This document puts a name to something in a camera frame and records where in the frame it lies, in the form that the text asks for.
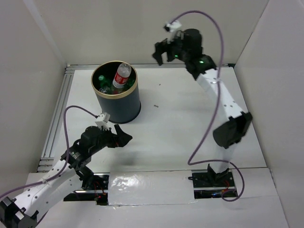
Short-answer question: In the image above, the red-cap water bottle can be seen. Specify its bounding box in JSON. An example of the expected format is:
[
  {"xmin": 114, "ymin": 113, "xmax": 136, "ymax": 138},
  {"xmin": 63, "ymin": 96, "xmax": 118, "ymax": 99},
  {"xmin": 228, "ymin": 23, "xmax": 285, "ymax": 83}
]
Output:
[{"xmin": 112, "ymin": 63, "xmax": 132, "ymax": 89}]

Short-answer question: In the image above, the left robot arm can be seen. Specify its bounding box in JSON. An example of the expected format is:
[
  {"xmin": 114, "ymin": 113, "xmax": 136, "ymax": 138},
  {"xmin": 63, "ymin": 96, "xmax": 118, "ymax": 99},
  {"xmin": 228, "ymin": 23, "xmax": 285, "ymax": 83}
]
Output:
[{"xmin": 0, "ymin": 124, "xmax": 132, "ymax": 228}]

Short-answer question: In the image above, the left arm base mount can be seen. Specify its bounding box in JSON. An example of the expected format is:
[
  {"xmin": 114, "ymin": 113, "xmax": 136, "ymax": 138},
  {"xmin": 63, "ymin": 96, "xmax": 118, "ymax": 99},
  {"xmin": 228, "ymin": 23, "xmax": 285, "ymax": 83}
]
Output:
[{"xmin": 63, "ymin": 173, "xmax": 109, "ymax": 206}]

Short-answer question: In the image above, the silver tape sheet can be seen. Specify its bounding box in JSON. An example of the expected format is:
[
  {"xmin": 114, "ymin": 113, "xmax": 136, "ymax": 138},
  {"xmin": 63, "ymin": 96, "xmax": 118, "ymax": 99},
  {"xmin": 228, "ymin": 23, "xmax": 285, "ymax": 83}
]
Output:
[{"xmin": 108, "ymin": 171, "xmax": 195, "ymax": 206}]

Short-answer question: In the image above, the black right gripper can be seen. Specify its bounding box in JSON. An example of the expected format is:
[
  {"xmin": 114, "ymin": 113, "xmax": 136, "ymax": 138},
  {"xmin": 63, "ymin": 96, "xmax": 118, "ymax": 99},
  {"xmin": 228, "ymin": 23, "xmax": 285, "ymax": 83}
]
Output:
[{"xmin": 151, "ymin": 31, "xmax": 189, "ymax": 67}]

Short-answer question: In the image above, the purple cable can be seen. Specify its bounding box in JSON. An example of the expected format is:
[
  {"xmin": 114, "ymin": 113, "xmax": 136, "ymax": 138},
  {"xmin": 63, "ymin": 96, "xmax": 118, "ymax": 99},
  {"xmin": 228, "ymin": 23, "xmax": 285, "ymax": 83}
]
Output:
[
  {"xmin": 0, "ymin": 105, "xmax": 102, "ymax": 198},
  {"xmin": 170, "ymin": 10, "xmax": 245, "ymax": 202}
]

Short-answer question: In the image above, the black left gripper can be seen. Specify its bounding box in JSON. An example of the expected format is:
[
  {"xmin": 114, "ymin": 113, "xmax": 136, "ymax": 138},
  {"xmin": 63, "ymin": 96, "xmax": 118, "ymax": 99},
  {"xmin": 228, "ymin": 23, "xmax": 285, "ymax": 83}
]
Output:
[{"xmin": 90, "ymin": 124, "xmax": 133, "ymax": 155}]

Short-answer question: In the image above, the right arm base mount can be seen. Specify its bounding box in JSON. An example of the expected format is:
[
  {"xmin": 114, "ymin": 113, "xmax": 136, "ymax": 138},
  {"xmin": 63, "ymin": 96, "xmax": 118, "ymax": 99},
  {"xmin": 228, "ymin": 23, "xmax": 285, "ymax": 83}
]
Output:
[{"xmin": 188, "ymin": 165, "xmax": 238, "ymax": 199}]

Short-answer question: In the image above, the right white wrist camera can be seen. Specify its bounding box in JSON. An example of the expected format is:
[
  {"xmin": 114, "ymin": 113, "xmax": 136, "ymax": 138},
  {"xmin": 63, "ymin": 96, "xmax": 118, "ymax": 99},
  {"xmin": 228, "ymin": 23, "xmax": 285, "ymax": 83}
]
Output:
[{"xmin": 163, "ymin": 20, "xmax": 181, "ymax": 44}]

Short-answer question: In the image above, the dark round bin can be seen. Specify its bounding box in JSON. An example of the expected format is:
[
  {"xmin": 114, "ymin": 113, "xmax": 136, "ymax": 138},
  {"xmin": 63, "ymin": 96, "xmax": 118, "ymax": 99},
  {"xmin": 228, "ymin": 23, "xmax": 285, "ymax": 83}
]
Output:
[{"xmin": 91, "ymin": 61, "xmax": 141, "ymax": 124}]

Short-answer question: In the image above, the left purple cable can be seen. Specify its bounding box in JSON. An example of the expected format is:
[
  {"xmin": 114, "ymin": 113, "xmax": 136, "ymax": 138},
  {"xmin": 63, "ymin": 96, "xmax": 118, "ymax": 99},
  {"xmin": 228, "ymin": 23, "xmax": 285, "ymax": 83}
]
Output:
[{"xmin": 0, "ymin": 105, "xmax": 102, "ymax": 198}]

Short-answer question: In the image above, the green plastic soda bottle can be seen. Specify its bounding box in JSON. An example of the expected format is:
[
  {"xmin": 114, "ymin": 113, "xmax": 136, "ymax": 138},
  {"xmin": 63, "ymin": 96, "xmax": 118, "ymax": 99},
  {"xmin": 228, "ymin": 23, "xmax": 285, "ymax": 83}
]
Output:
[{"xmin": 98, "ymin": 75, "xmax": 111, "ymax": 89}]

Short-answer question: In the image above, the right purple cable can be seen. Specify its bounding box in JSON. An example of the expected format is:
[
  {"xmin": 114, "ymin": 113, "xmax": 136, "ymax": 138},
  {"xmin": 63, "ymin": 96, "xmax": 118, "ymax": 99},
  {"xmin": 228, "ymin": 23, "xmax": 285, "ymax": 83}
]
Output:
[{"xmin": 170, "ymin": 10, "xmax": 245, "ymax": 202}]

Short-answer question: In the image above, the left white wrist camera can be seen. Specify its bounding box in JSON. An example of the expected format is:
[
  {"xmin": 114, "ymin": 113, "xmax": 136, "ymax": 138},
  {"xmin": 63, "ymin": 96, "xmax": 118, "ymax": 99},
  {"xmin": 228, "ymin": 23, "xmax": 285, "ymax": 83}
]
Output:
[{"xmin": 95, "ymin": 113, "xmax": 110, "ymax": 131}]

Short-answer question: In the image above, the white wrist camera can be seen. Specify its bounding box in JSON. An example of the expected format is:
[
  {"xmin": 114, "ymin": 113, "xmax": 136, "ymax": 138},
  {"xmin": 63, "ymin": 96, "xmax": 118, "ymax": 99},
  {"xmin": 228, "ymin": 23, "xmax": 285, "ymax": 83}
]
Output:
[
  {"xmin": 163, "ymin": 20, "xmax": 181, "ymax": 44},
  {"xmin": 95, "ymin": 113, "xmax": 110, "ymax": 131}
]

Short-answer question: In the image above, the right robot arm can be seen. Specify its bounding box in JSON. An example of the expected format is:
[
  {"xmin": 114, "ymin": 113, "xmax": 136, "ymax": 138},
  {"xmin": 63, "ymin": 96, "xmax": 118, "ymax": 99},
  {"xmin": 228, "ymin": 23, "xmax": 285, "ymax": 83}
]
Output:
[{"xmin": 152, "ymin": 28, "xmax": 253, "ymax": 186}]

